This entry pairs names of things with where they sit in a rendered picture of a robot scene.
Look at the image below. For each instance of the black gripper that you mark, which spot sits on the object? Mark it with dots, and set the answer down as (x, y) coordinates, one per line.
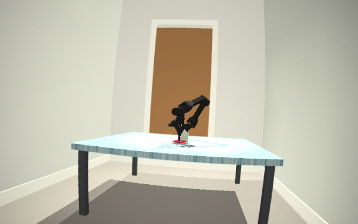
(180, 128)

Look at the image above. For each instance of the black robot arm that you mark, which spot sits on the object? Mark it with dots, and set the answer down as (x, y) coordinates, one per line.
(186, 107)

